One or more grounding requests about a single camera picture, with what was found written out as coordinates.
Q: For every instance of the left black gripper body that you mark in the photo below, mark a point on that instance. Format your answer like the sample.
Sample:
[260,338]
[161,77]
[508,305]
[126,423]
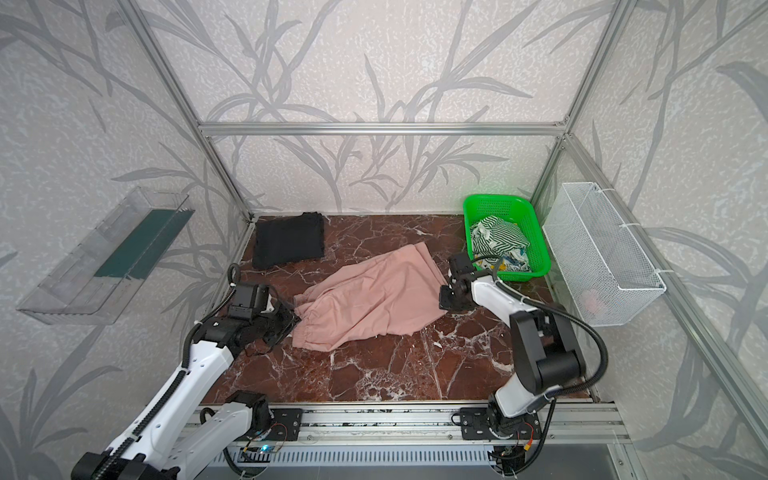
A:
[279,318]

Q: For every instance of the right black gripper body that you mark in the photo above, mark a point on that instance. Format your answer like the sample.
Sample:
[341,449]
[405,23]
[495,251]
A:
[452,297]

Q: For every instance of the pink garment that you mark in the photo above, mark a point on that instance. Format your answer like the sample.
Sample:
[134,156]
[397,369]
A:
[395,293]

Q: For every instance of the black shirt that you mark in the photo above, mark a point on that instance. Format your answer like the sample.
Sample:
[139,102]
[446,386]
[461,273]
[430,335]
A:
[288,240]

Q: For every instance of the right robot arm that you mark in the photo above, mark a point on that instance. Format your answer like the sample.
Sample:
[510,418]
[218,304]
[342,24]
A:
[546,353]

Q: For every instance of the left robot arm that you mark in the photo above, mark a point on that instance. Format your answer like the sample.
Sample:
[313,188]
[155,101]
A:
[150,448]

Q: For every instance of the yellow blue patterned garment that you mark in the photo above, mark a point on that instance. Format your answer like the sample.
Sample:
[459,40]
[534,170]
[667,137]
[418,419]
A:
[509,264]

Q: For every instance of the green white striped garment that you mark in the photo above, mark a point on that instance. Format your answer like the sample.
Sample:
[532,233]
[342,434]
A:
[493,236]

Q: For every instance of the green plastic basket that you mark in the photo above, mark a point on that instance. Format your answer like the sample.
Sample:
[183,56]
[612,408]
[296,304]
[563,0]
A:
[517,210]

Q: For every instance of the green circuit board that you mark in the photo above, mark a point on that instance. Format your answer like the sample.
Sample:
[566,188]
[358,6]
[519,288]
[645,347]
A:
[265,453]

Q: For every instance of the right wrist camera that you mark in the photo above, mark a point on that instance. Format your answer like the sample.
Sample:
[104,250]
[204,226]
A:
[461,267]

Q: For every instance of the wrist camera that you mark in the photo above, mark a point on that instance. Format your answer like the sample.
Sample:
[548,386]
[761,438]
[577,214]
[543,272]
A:
[249,301]
[461,267]

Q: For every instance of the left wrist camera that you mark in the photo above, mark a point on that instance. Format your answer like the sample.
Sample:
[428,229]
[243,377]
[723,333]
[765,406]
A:
[249,301]

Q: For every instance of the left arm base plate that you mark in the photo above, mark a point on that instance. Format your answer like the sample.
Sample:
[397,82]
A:
[285,426]

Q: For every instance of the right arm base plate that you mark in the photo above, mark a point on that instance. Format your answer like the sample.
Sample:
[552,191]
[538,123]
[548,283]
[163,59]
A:
[487,423]

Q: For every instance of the white wire basket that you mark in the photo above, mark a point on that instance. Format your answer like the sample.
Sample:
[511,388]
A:
[608,274]

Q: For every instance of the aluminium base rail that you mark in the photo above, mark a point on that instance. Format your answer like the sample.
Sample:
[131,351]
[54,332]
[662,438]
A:
[411,423]

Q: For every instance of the clear plastic wall bin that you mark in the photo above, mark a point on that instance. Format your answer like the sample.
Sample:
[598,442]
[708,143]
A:
[95,282]

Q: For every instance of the aluminium frame crossbar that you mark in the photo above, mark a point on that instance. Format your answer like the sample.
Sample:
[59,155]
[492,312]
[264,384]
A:
[370,128]

